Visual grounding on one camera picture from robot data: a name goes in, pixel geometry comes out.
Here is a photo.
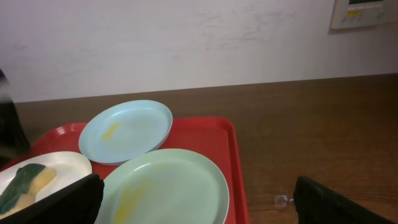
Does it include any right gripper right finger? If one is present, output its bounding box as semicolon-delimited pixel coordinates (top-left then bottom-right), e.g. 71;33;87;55
294;176;395;224

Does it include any light blue plate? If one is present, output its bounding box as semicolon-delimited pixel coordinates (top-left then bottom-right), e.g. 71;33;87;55
78;100;173;166

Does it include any white wall control panel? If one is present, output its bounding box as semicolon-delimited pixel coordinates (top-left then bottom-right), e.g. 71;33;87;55
330;0;397;29

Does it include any green and yellow sponge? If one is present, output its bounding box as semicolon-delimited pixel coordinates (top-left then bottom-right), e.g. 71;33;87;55
1;164;57;219

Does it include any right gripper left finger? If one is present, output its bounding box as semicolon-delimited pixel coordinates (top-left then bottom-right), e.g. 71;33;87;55
1;174;104;224

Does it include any white plate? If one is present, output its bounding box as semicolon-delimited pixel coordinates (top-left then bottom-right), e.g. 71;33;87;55
1;151;92;203

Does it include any light green plate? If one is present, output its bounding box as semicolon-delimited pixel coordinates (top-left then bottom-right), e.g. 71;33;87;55
95;149;230;224

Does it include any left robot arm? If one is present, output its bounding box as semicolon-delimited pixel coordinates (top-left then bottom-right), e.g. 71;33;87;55
1;70;30;168

